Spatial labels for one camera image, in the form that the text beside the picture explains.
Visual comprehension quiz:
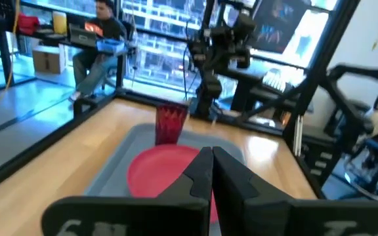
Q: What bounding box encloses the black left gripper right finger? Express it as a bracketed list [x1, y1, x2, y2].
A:
[213, 146, 378, 236]

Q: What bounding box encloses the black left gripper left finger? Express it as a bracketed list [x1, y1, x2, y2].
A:
[41, 146, 214, 236]

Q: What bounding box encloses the pink round plate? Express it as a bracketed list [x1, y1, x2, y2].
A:
[126, 144, 219, 224]

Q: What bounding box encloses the red faceted plastic cup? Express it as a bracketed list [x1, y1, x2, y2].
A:
[154, 102, 190, 147]

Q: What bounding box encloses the blue-grey plastic tray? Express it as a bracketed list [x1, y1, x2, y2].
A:
[83, 123, 248, 198]

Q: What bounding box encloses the black drawer cabinet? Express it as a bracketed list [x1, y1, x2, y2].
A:
[302, 129, 337, 184]

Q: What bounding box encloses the black neighbouring robot rig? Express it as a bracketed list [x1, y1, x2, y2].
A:
[320, 64, 378, 201]

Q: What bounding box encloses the white ribbed object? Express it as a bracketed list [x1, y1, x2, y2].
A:
[261, 68, 293, 93]

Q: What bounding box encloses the blue box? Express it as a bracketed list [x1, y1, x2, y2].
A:
[96, 38, 127, 55]

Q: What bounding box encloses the cardboard box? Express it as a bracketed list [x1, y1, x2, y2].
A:
[31, 45, 67, 75]

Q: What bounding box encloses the dark laptop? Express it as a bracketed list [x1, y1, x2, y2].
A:
[68, 23, 98, 49]

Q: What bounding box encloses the person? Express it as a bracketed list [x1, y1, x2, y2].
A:
[69, 0, 129, 102]

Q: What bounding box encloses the yellow container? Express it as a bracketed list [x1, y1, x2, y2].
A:
[52, 10, 68, 35]

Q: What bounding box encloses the black desk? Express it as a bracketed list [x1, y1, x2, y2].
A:
[0, 0, 127, 96]

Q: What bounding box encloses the red bag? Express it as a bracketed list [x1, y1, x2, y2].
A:
[16, 12, 41, 36]

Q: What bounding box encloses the dark wall screen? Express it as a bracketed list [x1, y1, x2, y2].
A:
[253, 0, 310, 55]

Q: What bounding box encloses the yellow cable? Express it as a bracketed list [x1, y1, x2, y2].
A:
[0, 0, 22, 117]

